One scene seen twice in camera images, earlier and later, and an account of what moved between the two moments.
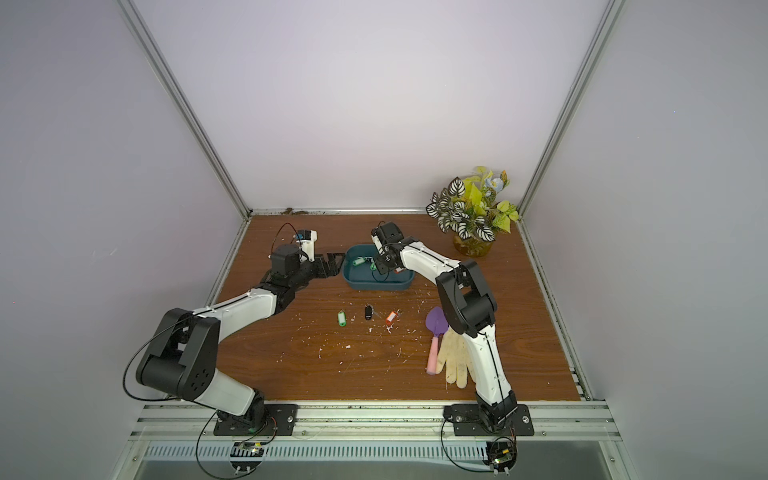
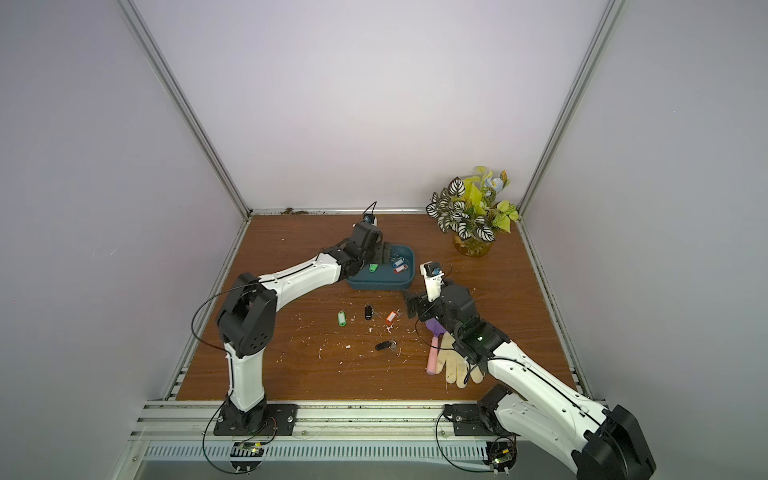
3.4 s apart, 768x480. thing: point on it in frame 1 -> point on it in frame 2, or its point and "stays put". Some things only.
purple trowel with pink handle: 438,323 stays put
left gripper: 331,269 -> 376,246
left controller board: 246,456 stays put
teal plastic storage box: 361,277 stays put
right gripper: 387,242 -> 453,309
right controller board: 501,456 stays put
